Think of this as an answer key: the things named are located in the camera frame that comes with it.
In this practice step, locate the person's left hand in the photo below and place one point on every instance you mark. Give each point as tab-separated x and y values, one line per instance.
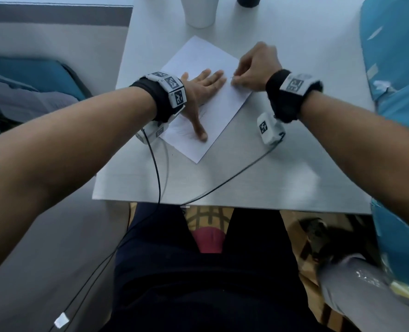
194	96

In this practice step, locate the person's right hand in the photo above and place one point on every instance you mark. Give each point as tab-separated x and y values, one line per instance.
258	67

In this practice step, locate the person's left thumb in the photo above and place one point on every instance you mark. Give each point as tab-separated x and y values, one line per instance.
199	129

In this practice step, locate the person's left middle finger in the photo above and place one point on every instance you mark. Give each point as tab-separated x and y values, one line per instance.
215	77

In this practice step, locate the person's right fingers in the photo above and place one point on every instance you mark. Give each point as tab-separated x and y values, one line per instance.
242	77

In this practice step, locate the person's left little finger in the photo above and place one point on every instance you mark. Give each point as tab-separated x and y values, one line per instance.
185	77

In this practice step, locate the white paper sheet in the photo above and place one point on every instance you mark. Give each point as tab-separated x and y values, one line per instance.
218	110

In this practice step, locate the person's right forearm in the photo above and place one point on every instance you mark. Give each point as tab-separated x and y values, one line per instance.
360	141

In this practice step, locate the person's left forearm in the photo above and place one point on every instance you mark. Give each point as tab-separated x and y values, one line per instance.
69	148

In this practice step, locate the white cup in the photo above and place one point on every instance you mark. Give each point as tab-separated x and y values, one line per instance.
199	12

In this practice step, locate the dark cup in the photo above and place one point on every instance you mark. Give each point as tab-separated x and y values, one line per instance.
248	0

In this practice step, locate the pink slipper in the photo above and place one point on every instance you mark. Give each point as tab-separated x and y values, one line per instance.
208	240

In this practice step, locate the blue cushioned chair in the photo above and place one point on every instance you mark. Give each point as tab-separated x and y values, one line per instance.
42	70

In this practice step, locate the brown patterned rug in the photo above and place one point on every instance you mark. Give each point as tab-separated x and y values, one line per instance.
298	245

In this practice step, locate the blue plastic sheet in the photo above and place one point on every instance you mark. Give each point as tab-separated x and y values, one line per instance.
398	65

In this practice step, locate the black caster wheel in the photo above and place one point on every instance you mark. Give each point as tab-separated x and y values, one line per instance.
315	235

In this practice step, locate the person's black trousers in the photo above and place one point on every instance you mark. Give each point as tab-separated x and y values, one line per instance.
204	286

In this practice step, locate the grey cloth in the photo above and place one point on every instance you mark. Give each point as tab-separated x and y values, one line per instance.
24	103

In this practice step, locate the grey chair base leg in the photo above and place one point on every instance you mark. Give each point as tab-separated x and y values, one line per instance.
360	286

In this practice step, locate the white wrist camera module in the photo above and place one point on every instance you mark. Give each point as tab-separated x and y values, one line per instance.
268	129
151	133

